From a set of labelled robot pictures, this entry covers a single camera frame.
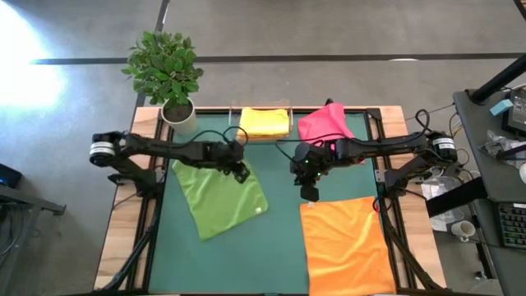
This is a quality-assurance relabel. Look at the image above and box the black right camera cable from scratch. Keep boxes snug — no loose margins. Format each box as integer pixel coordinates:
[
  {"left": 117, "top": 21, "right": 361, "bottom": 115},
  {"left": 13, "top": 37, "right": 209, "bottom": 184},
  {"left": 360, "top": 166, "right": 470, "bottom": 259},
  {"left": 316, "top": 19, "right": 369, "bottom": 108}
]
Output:
[{"left": 274, "top": 131, "right": 416, "bottom": 164}]

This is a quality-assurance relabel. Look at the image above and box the dark grey desk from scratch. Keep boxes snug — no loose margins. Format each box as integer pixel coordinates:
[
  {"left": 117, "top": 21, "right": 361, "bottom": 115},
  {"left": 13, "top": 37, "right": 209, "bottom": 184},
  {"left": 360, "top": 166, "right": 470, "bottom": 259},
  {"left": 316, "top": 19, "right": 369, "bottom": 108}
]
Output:
[{"left": 451, "top": 88, "right": 526, "bottom": 296}]

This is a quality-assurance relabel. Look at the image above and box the pink microfiber towel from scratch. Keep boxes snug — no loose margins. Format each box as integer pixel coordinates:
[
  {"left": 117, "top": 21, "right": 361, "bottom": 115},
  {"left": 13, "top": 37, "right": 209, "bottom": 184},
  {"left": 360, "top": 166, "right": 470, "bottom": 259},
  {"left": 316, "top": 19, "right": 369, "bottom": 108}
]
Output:
[{"left": 298, "top": 102, "right": 366, "bottom": 165}]

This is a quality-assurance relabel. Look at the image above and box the black shoulder cable loop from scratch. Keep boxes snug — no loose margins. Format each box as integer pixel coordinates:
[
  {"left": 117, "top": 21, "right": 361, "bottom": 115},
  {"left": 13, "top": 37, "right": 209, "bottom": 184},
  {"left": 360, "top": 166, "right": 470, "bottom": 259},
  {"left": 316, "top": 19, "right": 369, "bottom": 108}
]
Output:
[{"left": 413, "top": 108, "right": 431, "bottom": 135}]

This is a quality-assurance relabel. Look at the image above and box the yellow microfiber towel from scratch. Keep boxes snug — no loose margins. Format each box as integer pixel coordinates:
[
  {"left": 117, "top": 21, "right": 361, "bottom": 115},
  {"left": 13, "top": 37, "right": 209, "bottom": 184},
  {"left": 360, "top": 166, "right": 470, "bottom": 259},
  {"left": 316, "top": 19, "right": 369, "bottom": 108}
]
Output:
[{"left": 237, "top": 107, "right": 291, "bottom": 140}]

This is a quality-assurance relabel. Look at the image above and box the backlit black keyboard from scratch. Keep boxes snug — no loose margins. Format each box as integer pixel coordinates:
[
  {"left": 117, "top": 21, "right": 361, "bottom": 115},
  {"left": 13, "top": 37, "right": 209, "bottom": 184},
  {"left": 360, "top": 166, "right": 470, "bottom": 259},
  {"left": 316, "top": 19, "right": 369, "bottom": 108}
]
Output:
[{"left": 496, "top": 202, "right": 526, "bottom": 250}]

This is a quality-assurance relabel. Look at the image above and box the orange microfiber towel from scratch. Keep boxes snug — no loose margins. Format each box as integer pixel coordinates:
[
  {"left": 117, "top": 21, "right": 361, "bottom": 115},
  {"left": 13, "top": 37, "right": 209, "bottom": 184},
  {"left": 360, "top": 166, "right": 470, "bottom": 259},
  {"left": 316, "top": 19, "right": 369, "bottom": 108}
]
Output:
[{"left": 299, "top": 196, "right": 396, "bottom": 296}]

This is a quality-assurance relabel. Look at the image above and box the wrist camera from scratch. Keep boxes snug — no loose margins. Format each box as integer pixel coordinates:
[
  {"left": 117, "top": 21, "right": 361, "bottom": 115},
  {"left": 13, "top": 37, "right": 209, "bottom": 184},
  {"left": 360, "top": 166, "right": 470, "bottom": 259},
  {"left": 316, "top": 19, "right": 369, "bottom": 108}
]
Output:
[
  {"left": 299, "top": 183, "right": 321, "bottom": 203},
  {"left": 233, "top": 162, "right": 251, "bottom": 185}
]

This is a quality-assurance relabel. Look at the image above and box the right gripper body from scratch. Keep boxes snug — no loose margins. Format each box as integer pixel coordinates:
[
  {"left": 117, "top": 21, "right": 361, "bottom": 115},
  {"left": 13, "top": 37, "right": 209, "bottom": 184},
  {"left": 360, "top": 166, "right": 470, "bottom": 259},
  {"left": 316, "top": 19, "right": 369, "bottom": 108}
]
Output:
[{"left": 289, "top": 141, "right": 339, "bottom": 187}]

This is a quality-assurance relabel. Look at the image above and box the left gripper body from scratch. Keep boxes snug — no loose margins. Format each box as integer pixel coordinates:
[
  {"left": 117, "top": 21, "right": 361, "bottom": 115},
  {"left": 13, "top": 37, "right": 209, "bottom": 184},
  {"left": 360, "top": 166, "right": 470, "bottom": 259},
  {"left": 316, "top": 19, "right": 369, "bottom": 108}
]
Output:
[{"left": 213, "top": 141, "right": 247, "bottom": 169}]

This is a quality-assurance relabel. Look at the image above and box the black slanted pole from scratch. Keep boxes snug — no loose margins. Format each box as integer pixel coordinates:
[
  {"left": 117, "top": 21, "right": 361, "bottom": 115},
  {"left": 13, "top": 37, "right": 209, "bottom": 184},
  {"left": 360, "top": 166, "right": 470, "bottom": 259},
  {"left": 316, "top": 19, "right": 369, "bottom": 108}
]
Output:
[{"left": 468, "top": 53, "right": 526, "bottom": 106}]

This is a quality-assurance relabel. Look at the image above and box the black left camera cable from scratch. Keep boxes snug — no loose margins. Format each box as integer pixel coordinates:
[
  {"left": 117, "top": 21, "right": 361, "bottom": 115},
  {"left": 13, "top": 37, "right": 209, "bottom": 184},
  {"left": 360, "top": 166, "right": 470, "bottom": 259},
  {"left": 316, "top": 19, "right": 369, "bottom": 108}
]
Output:
[{"left": 178, "top": 125, "right": 250, "bottom": 148}]

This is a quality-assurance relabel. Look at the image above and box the green table mat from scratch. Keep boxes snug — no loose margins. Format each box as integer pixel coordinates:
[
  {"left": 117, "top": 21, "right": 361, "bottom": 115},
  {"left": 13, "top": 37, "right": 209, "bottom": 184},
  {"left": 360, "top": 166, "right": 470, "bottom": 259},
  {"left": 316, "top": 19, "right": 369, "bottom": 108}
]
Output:
[{"left": 147, "top": 109, "right": 398, "bottom": 295}]

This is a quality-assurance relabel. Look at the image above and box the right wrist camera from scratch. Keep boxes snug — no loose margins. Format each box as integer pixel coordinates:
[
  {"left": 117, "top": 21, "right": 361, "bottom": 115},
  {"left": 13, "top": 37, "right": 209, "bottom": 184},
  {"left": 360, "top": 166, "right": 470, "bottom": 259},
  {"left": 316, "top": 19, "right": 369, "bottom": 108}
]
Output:
[{"left": 299, "top": 183, "right": 321, "bottom": 203}]

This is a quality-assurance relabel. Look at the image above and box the black base cable loop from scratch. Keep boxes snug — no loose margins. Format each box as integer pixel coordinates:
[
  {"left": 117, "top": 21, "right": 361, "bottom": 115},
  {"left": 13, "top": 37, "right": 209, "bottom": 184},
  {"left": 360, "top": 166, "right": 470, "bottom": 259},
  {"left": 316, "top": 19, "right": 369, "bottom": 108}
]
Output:
[{"left": 371, "top": 195, "right": 391, "bottom": 215}]

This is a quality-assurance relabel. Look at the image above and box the white mug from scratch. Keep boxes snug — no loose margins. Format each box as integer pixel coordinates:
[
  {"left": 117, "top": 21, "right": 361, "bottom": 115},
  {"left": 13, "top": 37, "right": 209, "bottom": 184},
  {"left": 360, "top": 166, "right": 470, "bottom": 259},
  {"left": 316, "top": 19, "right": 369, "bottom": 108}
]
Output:
[{"left": 450, "top": 220, "right": 477, "bottom": 243}]

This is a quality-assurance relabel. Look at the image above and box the green leafy plant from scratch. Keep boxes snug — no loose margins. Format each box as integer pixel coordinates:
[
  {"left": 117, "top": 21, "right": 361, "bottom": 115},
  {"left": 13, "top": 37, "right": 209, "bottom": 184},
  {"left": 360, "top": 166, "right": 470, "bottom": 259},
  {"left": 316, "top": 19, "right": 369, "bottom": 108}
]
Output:
[{"left": 122, "top": 30, "right": 205, "bottom": 106}]

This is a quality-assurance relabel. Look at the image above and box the beige plant pot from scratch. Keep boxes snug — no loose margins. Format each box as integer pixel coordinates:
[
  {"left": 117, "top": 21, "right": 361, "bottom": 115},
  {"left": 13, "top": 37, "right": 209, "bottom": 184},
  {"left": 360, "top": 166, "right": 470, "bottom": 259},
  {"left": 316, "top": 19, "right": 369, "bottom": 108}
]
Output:
[{"left": 160, "top": 98, "right": 198, "bottom": 136}]

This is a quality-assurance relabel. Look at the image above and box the black desk foot bar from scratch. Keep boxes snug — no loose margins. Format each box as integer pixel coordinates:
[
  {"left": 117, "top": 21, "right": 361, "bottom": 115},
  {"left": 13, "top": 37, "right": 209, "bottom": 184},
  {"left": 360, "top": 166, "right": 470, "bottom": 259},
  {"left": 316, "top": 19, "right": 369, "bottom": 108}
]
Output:
[{"left": 425, "top": 176, "right": 488, "bottom": 218}]

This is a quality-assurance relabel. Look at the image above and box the clear plastic bag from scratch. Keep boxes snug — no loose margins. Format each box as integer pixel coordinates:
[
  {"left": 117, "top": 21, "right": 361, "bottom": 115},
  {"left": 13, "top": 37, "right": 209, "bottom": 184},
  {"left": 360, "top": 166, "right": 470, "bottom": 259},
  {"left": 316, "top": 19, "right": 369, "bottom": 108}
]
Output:
[{"left": 480, "top": 130, "right": 526, "bottom": 165}]

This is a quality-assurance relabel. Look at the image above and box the green microfiber towel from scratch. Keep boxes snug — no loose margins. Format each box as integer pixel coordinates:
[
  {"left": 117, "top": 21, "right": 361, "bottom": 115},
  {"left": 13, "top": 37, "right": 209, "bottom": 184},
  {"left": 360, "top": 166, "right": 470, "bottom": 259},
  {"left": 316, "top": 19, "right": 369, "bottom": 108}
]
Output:
[{"left": 171, "top": 159, "right": 270, "bottom": 242}]

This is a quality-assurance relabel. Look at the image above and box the light blue block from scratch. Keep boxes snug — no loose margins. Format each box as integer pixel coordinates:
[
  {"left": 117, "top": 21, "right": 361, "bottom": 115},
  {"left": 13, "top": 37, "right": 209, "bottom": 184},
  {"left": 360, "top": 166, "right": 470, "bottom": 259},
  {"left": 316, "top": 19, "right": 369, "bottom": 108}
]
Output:
[{"left": 488, "top": 99, "right": 514, "bottom": 117}]

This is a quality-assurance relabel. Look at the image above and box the white paper sheet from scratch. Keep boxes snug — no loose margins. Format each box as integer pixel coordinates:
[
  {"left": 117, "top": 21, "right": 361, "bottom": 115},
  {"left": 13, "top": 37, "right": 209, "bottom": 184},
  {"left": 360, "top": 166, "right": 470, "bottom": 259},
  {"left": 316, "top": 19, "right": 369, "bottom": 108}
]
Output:
[{"left": 421, "top": 176, "right": 465, "bottom": 234}]

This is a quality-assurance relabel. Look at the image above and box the clear plastic bin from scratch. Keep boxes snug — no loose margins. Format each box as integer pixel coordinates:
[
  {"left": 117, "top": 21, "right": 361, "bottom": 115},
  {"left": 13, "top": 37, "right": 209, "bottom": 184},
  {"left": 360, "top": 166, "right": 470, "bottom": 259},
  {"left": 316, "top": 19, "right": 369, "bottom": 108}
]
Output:
[{"left": 228, "top": 98, "right": 294, "bottom": 145}]

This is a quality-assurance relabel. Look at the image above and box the black camera cable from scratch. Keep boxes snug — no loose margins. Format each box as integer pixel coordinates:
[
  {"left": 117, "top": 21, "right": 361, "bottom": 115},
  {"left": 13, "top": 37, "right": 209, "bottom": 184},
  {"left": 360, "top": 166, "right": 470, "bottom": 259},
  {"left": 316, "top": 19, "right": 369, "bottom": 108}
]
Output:
[
  {"left": 178, "top": 125, "right": 250, "bottom": 148},
  {"left": 274, "top": 131, "right": 416, "bottom": 164}
]

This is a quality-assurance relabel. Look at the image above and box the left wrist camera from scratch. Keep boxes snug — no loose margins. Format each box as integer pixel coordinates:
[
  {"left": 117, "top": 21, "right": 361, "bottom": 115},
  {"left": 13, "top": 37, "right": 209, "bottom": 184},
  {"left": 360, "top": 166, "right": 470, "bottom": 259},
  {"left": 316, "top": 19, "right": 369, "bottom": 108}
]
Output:
[{"left": 233, "top": 162, "right": 251, "bottom": 185}]

